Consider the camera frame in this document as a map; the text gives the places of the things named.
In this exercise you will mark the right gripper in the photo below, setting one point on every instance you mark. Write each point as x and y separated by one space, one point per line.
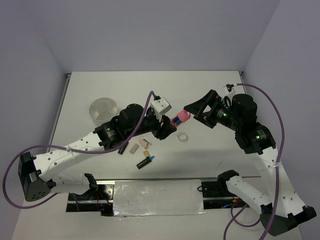
212 99

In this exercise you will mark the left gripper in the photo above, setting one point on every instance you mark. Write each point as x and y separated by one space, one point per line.
162 133

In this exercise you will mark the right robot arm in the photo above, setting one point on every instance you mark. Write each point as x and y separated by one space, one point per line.
281 209

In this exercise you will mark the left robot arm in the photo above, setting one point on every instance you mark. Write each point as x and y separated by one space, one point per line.
41 174

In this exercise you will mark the clear tape roll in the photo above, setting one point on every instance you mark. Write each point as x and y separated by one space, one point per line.
182 137

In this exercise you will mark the pink eraser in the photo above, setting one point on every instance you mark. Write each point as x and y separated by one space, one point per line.
144 144

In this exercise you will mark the small yellow sharpener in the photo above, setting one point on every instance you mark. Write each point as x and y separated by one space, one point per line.
146 153

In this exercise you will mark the beige eraser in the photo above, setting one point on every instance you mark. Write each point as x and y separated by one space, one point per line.
134 148

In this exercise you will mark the blue tip black highlighter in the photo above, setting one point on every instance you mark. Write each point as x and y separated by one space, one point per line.
145 162

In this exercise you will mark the white round divided container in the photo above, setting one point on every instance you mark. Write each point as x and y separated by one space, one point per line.
103 110

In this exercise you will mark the silver foil mat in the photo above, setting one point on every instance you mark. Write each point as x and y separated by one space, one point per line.
157 198

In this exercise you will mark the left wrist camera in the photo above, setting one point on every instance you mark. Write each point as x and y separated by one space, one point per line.
161 106

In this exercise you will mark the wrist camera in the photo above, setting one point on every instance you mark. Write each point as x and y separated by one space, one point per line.
161 106
229 90

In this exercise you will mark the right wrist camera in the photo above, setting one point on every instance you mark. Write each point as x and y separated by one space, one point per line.
229 90

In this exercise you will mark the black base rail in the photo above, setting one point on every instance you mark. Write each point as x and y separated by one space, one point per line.
102 201

